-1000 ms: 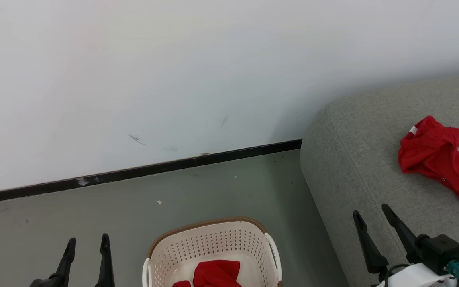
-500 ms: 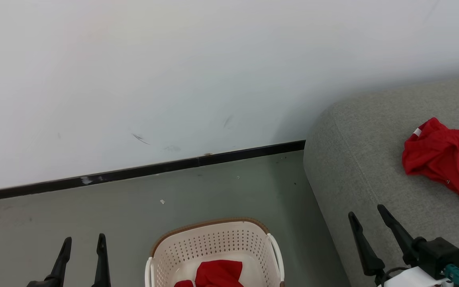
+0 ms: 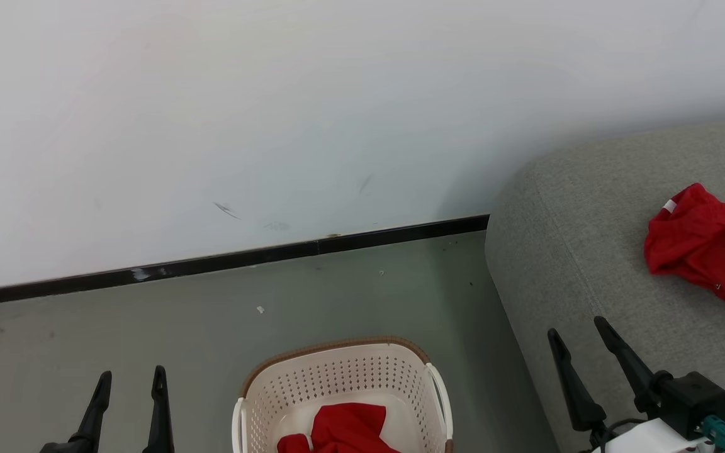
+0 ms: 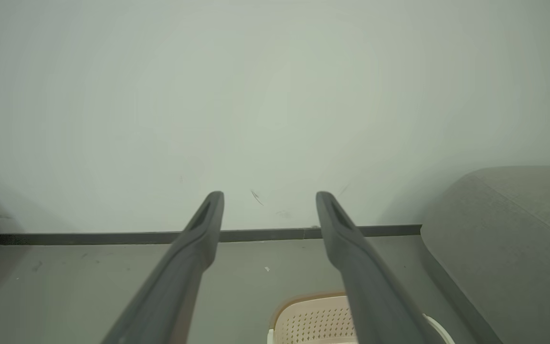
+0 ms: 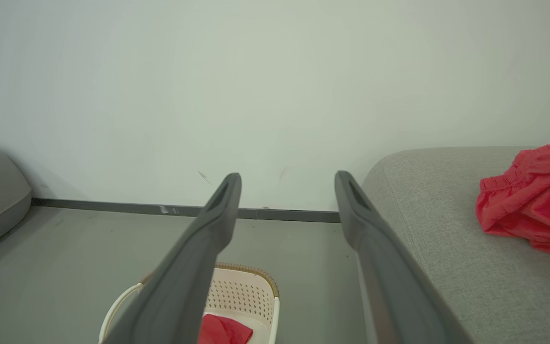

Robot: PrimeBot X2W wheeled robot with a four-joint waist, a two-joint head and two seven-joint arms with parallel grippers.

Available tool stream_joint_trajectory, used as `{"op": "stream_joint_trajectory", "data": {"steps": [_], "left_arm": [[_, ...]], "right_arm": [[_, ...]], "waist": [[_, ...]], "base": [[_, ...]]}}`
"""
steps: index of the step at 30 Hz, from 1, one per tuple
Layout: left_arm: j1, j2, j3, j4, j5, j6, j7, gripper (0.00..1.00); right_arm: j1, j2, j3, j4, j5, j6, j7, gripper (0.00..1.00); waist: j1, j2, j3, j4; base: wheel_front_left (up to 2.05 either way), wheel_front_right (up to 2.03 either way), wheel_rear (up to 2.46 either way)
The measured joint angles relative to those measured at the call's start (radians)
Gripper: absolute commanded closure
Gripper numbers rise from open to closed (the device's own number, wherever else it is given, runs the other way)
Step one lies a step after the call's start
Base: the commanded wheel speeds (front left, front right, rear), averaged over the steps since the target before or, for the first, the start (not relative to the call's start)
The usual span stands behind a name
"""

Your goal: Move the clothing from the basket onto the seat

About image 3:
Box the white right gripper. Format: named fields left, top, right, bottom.
left=547, top=316, right=716, bottom=453

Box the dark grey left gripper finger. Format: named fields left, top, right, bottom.
left=143, top=366, right=174, bottom=453
left=70, top=371, right=113, bottom=453

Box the red garment with white stripe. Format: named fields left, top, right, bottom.
left=644, top=182, right=725, bottom=348

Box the red and white garment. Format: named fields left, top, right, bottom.
left=277, top=403, right=401, bottom=453

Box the grey fabric sofa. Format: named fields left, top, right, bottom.
left=485, top=115, right=725, bottom=453

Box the cream perforated laundry basket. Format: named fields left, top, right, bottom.
left=232, top=336, right=454, bottom=453

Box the thin black right gripper cable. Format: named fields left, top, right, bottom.
left=589, top=418, right=648, bottom=453

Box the black wall baseboard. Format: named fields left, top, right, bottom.
left=0, top=215, right=490, bottom=309

